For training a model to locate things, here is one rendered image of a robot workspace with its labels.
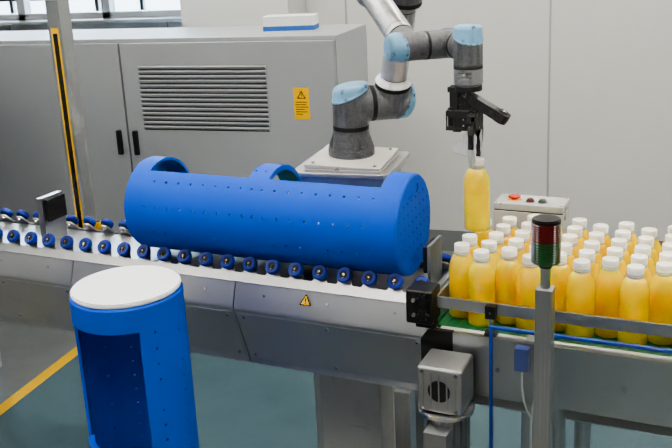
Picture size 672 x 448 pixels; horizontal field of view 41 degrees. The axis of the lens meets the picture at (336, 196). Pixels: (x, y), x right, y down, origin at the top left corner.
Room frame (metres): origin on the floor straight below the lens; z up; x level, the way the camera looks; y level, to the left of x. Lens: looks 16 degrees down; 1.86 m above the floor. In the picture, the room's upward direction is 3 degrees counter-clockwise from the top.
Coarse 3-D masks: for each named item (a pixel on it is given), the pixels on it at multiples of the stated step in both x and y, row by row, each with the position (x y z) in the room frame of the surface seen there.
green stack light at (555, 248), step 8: (536, 248) 1.82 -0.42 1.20; (544, 248) 1.81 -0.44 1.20; (552, 248) 1.81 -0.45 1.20; (560, 248) 1.82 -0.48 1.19; (536, 256) 1.82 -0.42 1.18; (544, 256) 1.81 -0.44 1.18; (552, 256) 1.81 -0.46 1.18; (560, 256) 1.82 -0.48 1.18; (536, 264) 1.82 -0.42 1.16; (544, 264) 1.81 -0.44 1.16; (552, 264) 1.81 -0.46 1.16
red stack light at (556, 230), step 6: (534, 228) 1.83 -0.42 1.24; (540, 228) 1.81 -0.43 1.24; (546, 228) 1.81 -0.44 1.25; (552, 228) 1.81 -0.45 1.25; (558, 228) 1.82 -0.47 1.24; (534, 234) 1.83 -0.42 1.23; (540, 234) 1.81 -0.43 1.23; (546, 234) 1.81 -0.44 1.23; (552, 234) 1.81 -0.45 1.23; (558, 234) 1.82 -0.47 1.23; (534, 240) 1.82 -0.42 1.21; (540, 240) 1.81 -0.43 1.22; (546, 240) 1.81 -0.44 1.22; (552, 240) 1.81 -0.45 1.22; (558, 240) 1.82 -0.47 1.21
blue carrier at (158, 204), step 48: (144, 192) 2.58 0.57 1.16; (192, 192) 2.51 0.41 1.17; (240, 192) 2.45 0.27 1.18; (288, 192) 2.41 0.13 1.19; (336, 192) 2.34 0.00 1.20; (384, 192) 2.29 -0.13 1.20; (144, 240) 2.61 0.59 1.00; (192, 240) 2.51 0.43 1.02; (240, 240) 2.43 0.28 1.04; (288, 240) 2.36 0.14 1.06; (336, 240) 2.30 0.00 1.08; (384, 240) 2.24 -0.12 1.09
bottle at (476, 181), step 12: (480, 168) 2.28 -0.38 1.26; (468, 180) 2.28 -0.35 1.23; (480, 180) 2.27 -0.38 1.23; (468, 192) 2.28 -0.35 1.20; (480, 192) 2.27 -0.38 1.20; (468, 204) 2.28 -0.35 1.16; (480, 204) 2.27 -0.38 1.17; (468, 216) 2.28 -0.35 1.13; (480, 216) 2.27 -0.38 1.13; (468, 228) 2.28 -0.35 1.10; (480, 228) 2.27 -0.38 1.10
